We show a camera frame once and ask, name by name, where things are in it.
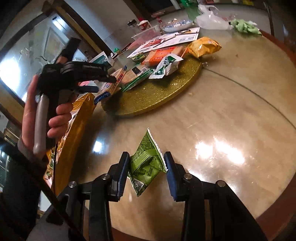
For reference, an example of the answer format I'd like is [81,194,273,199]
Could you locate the yellow taped tray box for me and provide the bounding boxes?
[44,93,95,195]

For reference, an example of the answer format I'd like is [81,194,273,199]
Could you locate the white red jar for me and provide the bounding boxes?
[138,20,151,31]

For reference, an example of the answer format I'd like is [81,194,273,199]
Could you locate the round cracker clear pack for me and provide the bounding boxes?
[120,64,154,92]

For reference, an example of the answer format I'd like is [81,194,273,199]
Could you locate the beige blue biscuit pack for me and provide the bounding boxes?
[94,66,127,105]

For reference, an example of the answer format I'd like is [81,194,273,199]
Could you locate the gold glitter turntable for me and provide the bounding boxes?
[102,54,202,117]

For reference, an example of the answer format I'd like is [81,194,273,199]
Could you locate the person left hand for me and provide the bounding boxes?
[21,74,74,156]

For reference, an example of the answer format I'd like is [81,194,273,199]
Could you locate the teal tissue box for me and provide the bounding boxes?
[89,51,111,69]

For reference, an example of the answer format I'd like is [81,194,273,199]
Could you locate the white plastic bag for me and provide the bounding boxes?
[194,4,233,30]

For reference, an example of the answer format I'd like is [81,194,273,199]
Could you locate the yellow snack packet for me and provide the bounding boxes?
[188,37,222,58]

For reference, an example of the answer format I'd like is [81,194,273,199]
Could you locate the orange soda cracker pack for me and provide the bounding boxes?
[141,45,187,67]

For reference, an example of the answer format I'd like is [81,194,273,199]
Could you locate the green crumpled cloth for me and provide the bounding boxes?
[230,19,262,35]

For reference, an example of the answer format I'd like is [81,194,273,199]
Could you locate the green pea packet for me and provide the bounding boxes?
[131,53,147,64]
[127,129,168,197]

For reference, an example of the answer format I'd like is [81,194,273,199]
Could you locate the clear plastic container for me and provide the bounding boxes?
[132,26,162,45]

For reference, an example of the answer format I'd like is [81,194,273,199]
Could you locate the printed advertising poster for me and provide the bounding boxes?
[127,27,200,58]

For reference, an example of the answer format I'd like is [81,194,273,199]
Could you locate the blue patterned plate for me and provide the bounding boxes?
[160,19,194,33]

